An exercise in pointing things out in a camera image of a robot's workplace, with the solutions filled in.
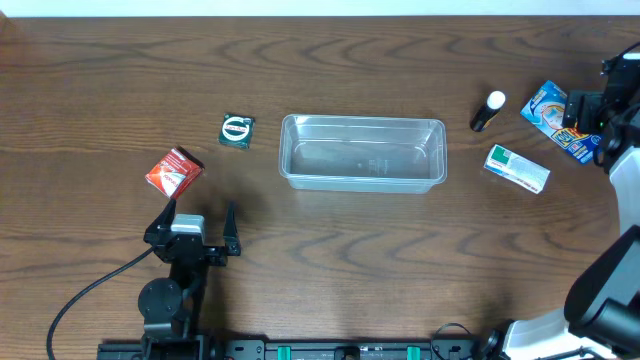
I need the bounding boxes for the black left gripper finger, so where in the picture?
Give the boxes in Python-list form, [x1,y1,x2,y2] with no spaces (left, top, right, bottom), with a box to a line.
[152,199,177,235]
[223,202,241,250]

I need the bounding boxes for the blue medicine packet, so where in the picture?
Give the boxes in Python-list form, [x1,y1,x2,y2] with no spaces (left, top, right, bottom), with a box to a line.
[520,81,601,164]

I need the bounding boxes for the white green medicine box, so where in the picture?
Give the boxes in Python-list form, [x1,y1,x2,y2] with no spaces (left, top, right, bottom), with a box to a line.
[484,144,550,194]

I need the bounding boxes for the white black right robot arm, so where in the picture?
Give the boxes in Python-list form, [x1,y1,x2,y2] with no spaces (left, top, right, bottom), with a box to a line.
[476,44,639,360]

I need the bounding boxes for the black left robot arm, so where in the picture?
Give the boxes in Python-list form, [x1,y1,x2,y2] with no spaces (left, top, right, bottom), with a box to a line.
[138,199,241,359]

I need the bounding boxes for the clear plastic container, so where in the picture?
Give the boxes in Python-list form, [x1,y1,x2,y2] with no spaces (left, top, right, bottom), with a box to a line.
[279,114,448,194]

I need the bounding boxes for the red Panadol box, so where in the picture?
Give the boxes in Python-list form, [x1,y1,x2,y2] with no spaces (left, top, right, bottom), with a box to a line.
[145,146,205,199]

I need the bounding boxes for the green Zam-Buk box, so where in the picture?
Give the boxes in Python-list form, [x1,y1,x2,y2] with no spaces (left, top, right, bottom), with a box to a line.
[218,113,255,149]

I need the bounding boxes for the black bottle white cap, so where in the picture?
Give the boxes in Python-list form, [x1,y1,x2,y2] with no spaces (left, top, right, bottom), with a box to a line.
[470,90,506,132]

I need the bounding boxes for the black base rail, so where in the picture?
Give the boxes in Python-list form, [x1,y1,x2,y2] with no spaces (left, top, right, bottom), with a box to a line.
[96,337,488,360]

